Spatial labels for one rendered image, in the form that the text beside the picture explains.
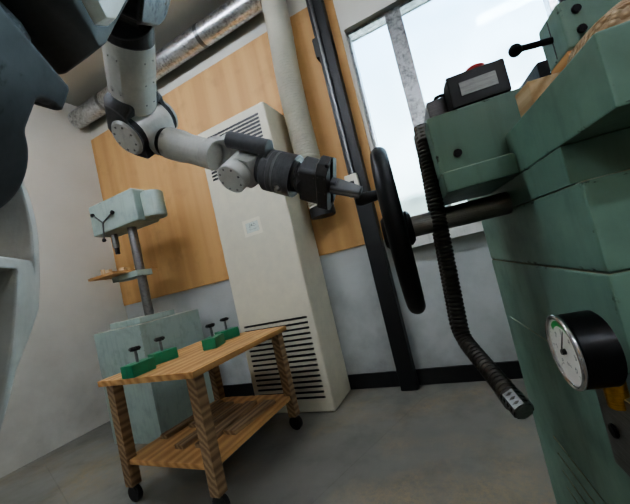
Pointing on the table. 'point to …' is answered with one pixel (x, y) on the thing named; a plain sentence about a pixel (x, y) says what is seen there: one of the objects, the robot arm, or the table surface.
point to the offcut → (532, 92)
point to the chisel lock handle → (528, 46)
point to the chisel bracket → (571, 25)
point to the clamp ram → (538, 71)
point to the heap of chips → (625, 10)
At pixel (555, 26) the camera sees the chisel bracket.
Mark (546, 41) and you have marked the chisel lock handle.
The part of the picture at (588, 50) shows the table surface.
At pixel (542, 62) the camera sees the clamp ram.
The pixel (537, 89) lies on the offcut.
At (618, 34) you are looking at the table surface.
